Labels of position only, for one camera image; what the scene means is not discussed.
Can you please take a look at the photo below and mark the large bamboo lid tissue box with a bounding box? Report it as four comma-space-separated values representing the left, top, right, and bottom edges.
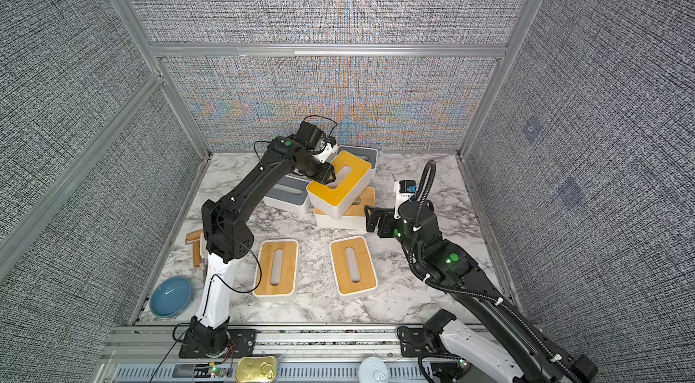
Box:
313, 187, 376, 234

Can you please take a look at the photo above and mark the yellow lid tissue box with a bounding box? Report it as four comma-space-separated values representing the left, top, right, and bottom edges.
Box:
307, 151, 372, 219

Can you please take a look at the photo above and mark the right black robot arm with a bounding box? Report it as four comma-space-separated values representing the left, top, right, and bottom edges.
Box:
365, 200, 598, 382

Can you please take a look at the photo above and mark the grey lid tissue box centre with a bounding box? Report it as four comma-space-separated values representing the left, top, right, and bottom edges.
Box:
262, 176, 309, 216

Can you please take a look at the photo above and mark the grey lid tissue box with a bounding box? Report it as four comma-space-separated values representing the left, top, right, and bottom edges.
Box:
338, 145, 378, 171
262, 176, 309, 216

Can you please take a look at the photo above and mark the grey lid tissue box back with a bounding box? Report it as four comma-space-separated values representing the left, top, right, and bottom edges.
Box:
338, 145, 378, 171

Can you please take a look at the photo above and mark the white round lid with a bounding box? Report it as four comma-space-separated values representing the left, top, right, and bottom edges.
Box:
358, 357, 389, 383

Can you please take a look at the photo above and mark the wooden block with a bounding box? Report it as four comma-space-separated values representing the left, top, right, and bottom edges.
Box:
186, 229, 205, 268

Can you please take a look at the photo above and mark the gold sardine tin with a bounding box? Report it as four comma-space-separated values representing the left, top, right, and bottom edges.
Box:
235, 356, 278, 383

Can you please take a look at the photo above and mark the blue ceramic bowl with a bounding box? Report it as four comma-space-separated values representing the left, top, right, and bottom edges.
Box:
149, 276, 193, 318

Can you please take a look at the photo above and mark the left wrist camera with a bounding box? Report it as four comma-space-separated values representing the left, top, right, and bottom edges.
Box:
314, 136, 338, 163

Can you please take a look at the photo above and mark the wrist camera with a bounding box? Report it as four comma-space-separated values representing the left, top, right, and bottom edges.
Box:
314, 136, 338, 163
394, 180, 417, 219

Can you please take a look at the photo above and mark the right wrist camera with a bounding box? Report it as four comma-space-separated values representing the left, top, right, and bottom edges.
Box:
394, 180, 417, 219

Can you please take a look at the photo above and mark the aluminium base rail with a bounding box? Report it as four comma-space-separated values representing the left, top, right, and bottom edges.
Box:
91, 322, 560, 383

